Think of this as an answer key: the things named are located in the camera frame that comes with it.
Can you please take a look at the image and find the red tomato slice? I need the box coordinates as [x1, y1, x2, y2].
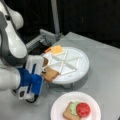
[76, 102, 91, 117]

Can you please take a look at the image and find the toast bread slice front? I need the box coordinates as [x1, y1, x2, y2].
[63, 103, 80, 120]

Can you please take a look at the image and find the toast bread slice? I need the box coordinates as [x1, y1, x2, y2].
[41, 67, 59, 82]
[63, 103, 80, 120]

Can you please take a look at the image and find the toast bread slice back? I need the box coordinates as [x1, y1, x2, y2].
[41, 67, 59, 82]

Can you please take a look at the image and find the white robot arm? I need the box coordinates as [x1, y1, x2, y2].
[0, 0, 47, 103]

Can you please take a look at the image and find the green lettuce piece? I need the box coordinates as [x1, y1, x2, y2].
[70, 101, 80, 115]

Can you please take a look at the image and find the yellow cheese slice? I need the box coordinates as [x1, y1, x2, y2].
[50, 45, 63, 54]

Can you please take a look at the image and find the white divided round tray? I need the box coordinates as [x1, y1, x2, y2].
[44, 47, 90, 85]

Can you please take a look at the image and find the white paper plate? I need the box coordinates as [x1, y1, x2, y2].
[50, 92, 101, 120]

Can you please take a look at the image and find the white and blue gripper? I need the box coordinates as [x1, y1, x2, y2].
[16, 55, 45, 102]

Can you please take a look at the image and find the brown round meat patty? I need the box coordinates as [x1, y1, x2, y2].
[43, 57, 48, 67]

